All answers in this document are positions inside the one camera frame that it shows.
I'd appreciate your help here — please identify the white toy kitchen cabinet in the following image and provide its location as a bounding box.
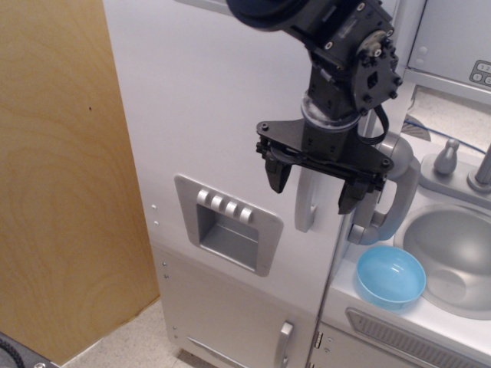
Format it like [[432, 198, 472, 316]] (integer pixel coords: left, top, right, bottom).
[[310, 1, 490, 367]]

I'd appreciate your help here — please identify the blue plastic bowl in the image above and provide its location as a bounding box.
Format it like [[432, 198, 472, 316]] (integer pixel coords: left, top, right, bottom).
[[354, 245, 427, 311]]

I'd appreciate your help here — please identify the toy microwave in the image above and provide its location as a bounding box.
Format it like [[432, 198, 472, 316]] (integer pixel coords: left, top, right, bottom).
[[409, 0, 490, 90]]

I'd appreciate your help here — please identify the grey faucet knob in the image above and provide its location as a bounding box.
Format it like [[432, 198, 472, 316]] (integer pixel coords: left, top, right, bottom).
[[433, 139, 460, 176]]

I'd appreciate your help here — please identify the white toy fridge door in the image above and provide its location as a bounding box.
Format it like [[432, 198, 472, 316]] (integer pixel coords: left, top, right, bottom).
[[104, 1, 343, 314]]

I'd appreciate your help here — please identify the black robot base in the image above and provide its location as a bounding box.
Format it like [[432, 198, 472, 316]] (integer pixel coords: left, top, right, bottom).
[[1, 333, 59, 368]]

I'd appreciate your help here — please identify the grey toy faucet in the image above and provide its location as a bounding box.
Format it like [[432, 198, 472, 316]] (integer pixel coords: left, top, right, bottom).
[[467, 146, 491, 193]]

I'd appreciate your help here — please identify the blue cable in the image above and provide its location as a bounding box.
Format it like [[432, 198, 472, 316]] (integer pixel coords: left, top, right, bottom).
[[403, 119, 488, 155]]

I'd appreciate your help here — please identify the grey toy telephone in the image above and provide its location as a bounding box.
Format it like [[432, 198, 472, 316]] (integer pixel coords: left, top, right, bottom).
[[348, 132, 420, 245]]

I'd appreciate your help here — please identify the grey toy sink basin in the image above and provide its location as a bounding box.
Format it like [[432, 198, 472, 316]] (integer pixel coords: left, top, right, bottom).
[[394, 205, 490, 320]]

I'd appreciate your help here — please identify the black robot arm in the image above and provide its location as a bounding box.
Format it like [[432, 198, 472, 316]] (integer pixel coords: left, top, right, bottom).
[[228, 1, 402, 214]]

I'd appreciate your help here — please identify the white lower freezer door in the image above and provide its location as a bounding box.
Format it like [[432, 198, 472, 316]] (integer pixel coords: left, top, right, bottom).
[[152, 248, 317, 367]]

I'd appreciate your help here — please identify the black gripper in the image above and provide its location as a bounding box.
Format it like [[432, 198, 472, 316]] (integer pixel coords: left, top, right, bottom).
[[256, 118, 394, 215]]

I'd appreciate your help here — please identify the grey fridge top badge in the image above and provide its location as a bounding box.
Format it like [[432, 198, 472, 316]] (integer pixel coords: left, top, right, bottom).
[[177, 0, 229, 13]]

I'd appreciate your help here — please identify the grey fridge door handle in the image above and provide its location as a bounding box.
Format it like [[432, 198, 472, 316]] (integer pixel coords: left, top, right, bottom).
[[295, 168, 318, 233]]

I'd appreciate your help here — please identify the grey lower door handle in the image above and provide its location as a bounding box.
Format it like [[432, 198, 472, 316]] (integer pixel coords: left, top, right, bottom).
[[275, 321, 294, 368]]

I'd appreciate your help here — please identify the wooden board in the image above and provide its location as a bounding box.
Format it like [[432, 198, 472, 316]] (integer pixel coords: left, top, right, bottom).
[[1, 1, 158, 363]]

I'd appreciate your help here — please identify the grey ice dispenser panel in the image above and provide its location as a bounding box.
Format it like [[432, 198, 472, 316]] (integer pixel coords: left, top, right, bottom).
[[174, 175, 284, 277]]

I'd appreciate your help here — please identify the grey oven vent panel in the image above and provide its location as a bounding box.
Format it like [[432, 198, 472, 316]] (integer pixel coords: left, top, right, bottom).
[[345, 307, 490, 368]]

